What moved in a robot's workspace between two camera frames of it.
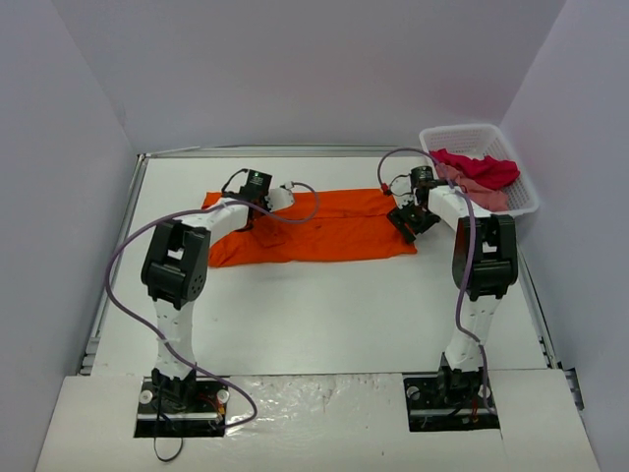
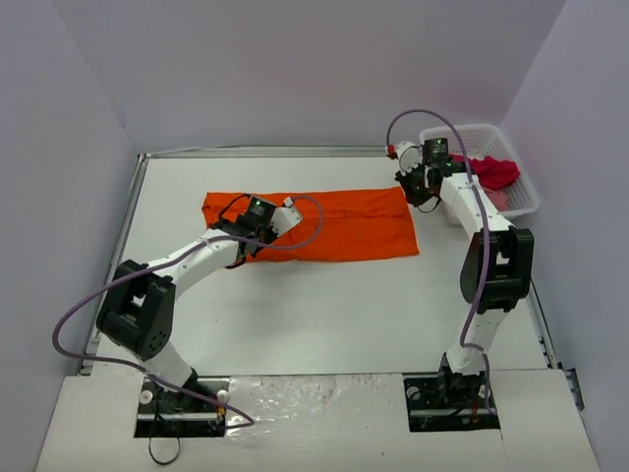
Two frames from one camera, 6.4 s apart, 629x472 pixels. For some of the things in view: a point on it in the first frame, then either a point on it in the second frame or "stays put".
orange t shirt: x=318 y=225 stays put
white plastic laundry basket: x=480 y=141 stays put
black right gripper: x=410 y=222 -> x=410 y=189
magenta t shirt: x=487 y=172 stays put
